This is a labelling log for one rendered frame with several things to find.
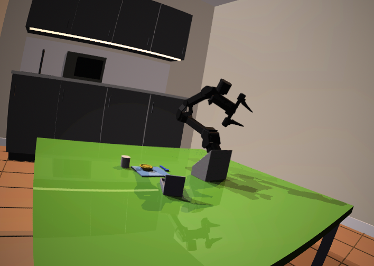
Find light blue square mat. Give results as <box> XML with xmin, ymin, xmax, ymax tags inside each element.
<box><xmin>131</xmin><ymin>166</ymin><xmax>170</xmax><ymax>177</ymax></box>

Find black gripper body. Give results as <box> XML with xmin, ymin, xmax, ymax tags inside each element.
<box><xmin>219</xmin><ymin>93</ymin><xmax>246</xmax><ymax>127</ymax></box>

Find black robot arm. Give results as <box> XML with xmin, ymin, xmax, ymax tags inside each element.
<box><xmin>176</xmin><ymin>79</ymin><xmax>232</xmax><ymax>153</ymax></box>

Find dark grey cylinder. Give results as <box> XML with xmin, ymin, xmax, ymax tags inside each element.
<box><xmin>120</xmin><ymin>155</ymin><xmax>130</xmax><ymax>168</ymax></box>

